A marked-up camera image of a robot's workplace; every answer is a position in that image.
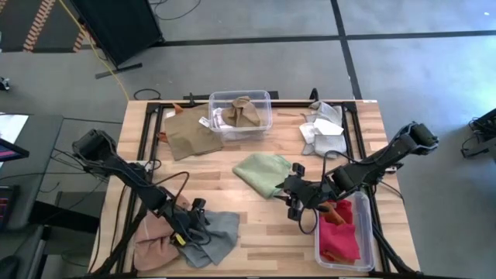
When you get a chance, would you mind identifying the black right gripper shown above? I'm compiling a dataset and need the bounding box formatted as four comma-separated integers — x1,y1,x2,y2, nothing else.
274,176,330,212

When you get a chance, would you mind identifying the grey towel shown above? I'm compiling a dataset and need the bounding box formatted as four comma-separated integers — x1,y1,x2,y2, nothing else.
177,210,242,270

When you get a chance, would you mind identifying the light green towel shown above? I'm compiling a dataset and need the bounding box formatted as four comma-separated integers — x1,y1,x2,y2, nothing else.
232,152,293,200

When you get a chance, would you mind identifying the pink towel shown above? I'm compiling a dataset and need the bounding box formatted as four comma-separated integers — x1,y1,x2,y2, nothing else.
133,192,191,272

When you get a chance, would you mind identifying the small red towel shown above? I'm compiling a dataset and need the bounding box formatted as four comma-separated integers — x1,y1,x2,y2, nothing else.
333,198,355,226

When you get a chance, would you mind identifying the light beige knit towel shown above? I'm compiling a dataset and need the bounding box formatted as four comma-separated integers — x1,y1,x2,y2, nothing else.
299,101,348,158

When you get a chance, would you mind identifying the large red towel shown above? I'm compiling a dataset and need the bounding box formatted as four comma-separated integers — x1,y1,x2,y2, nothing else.
318,221,362,264

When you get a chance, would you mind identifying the clear plastic bin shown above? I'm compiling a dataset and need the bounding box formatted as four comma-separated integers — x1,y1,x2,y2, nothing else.
208,89,274,141
313,190,377,273

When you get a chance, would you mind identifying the tan towel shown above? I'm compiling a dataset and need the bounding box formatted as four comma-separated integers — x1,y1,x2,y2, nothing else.
164,103,225,162
222,95,262,129

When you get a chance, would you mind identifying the grey desk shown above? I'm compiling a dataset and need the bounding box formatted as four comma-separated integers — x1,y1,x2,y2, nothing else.
0,113,65,232

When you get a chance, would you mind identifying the dark display panel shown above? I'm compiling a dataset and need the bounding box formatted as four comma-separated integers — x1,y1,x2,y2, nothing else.
0,184,19,230

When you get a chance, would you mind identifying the desk monitor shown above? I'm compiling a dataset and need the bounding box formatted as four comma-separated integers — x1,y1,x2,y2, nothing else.
0,137,30,163

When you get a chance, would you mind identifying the black floor equipment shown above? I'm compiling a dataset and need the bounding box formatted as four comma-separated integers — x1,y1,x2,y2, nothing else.
460,107,496,160

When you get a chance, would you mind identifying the black partition panel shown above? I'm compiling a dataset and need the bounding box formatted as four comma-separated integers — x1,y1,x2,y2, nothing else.
69,0,165,81

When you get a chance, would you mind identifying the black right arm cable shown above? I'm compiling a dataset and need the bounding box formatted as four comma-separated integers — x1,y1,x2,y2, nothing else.
297,150,352,236

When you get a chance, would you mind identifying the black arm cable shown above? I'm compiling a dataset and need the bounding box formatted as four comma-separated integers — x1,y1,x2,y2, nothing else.
297,150,352,236
149,170,191,206

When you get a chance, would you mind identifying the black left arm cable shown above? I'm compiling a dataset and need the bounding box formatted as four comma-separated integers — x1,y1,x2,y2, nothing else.
149,170,191,206

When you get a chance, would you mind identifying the black table frame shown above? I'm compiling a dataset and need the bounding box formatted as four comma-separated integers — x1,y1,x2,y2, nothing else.
89,88,422,279

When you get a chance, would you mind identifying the black floor cable loop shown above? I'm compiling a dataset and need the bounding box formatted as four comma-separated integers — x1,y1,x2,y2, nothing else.
133,88,162,102

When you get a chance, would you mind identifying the yellow cable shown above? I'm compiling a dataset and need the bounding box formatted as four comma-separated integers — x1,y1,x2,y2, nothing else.
57,0,131,103

